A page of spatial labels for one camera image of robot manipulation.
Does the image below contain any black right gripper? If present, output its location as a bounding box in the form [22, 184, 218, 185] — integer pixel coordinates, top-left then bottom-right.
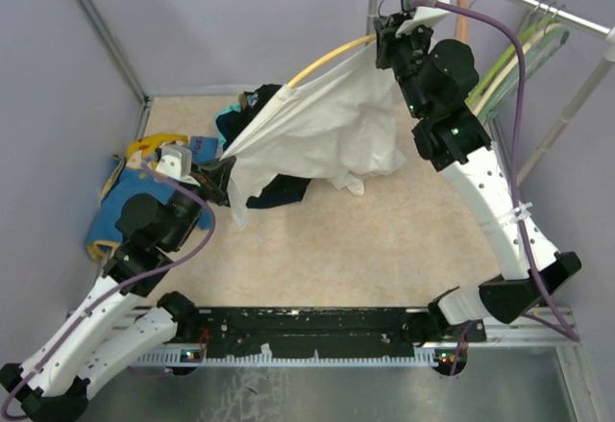
[375, 12, 434, 119]

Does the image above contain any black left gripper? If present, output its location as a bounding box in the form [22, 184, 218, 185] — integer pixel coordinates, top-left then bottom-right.
[162, 154, 234, 251]

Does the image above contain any yellow hanger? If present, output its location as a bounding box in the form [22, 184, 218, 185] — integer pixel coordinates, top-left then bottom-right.
[286, 0, 407, 90]

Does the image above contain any orange hanger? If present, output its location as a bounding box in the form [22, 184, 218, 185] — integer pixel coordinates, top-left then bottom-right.
[454, 0, 478, 44]

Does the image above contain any dark navy t-shirt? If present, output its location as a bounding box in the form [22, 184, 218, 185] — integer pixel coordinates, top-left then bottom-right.
[240, 107, 310, 210]

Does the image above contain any teal t-shirt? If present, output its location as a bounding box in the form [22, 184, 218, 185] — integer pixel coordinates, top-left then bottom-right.
[214, 103, 243, 150]

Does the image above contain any black t-shirt white trim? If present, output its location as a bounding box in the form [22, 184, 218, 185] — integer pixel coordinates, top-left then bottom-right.
[230, 83, 311, 202]

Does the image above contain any off-white t-shirt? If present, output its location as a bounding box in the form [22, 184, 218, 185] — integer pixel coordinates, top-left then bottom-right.
[223, 44, 406, 227]

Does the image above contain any cream hanger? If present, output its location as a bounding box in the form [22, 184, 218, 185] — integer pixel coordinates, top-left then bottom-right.
[473, 6, 563, 111]

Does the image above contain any mint green hanger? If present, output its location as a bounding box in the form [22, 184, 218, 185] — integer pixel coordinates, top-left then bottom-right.
[480, 8, 572, 120]

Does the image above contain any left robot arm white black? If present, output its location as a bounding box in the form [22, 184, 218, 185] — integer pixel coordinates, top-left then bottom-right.
[1, 159, 234, 421]

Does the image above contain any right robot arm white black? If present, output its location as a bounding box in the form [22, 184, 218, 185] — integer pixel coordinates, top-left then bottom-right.
[374, 13, 581, 341]

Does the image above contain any blue Pikachu t-shirt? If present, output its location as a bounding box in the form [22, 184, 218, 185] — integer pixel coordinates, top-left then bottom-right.
[86, 134, 218, 262]

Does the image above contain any metal clothes rack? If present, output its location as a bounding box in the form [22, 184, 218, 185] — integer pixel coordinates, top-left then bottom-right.
[366, 0, 614, 183]

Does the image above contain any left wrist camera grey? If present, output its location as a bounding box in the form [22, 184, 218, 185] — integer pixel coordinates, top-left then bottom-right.
[155, 144, 192, 181]

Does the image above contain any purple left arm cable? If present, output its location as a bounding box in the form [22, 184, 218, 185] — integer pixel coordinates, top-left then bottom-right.
[0, 155, 217, 421]

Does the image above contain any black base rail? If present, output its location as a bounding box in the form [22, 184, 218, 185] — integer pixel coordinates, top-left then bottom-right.
[143, 305, 486, 376]

